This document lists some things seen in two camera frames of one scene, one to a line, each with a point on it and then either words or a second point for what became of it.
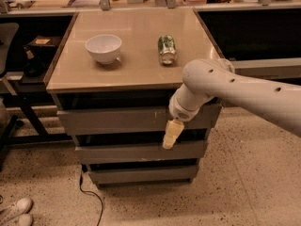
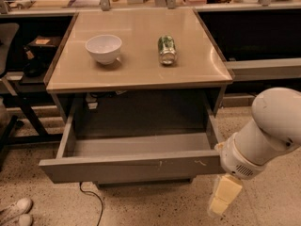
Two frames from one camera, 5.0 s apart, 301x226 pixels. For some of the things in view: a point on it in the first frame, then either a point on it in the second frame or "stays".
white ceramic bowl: x=104 y=47 stays
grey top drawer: x=144 y=121 → x=135 y=156
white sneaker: x=11 y=213 stays
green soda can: x=166 y=49 stays
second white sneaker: x=24 y=219 stays
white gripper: x=179 y=111 → x=235 y=160
